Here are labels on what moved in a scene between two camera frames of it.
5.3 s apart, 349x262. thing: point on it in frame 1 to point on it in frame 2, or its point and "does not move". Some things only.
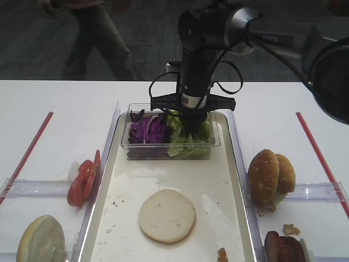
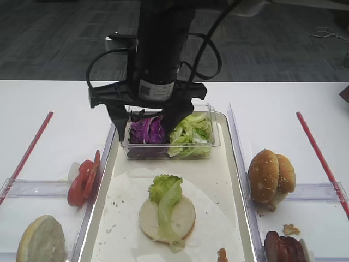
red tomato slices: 78,189 does not move
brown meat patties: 282,249 does not move
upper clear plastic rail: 334,191 does not move
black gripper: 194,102 to 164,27
